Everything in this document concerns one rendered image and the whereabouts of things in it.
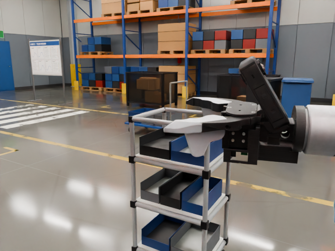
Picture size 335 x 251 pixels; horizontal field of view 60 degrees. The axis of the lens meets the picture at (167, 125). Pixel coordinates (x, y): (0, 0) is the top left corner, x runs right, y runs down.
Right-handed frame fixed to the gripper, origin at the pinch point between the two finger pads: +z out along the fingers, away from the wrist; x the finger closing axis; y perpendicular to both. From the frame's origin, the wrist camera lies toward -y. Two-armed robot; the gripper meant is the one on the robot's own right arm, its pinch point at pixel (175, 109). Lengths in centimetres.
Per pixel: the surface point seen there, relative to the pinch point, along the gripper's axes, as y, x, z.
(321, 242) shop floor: 146, 149, -67
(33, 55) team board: 77, 722, 654
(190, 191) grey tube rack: 84, 101, 20
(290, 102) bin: 138, 504, -77
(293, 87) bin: 111, 507, -80
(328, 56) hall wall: 116, 968, -224
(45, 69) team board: 118, 704, 605
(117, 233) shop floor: 141, 117, 82
